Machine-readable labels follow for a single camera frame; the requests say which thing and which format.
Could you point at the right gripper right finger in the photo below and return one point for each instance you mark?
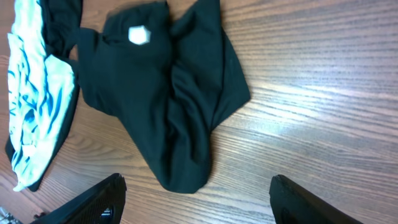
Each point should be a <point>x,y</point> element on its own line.
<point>293,204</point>

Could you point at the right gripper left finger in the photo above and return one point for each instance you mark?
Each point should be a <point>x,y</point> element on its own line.
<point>102,203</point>

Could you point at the black t-shirt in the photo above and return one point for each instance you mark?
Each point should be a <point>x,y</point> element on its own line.
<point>170,83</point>

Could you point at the light blue t-shirt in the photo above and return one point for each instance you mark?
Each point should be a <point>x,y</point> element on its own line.
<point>41,89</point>

